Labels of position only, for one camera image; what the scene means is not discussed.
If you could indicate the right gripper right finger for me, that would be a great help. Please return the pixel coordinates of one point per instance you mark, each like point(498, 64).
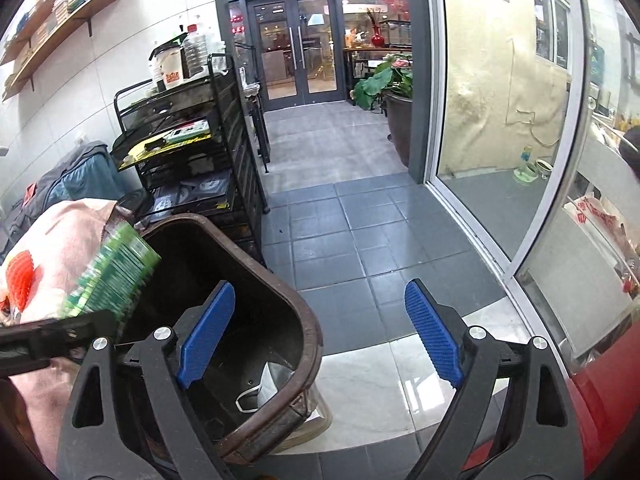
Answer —
point(511, 416)

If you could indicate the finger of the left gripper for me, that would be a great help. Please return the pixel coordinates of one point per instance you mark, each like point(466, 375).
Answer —
point(55, 336)

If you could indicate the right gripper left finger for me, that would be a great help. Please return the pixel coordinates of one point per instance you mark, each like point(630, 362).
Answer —
point(93, 440)

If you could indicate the orange foam fruit net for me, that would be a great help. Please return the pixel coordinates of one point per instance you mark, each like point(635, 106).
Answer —
point(22, 277)

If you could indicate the green white carton box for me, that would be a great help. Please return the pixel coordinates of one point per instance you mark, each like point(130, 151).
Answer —
point(114, 278)

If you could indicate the white face mask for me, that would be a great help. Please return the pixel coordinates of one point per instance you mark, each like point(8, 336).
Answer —
point(273, 378)

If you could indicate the dark brown trash bin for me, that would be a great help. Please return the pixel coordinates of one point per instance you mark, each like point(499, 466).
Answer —
point(271, 323)

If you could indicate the pink polka dot bedspread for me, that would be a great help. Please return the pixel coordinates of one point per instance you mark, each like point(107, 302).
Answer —
point(62, 242)

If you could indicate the dark blue massage bed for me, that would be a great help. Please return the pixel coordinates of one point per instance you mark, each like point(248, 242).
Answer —
point(87, 171)

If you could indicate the black rolling utility cart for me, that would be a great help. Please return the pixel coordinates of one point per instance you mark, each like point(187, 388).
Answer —
point(191, 150)

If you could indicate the potted green plant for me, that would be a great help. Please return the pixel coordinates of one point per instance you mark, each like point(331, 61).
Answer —
point(391, 86)

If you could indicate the white bucket with red label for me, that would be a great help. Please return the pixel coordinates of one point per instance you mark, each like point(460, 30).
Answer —
point(166, 66)

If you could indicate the glass double door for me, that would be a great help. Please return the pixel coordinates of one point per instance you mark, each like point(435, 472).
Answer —
point(298, 51)

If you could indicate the lower wooden wall shelf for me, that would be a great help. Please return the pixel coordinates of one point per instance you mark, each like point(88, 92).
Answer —
point(82, 15)

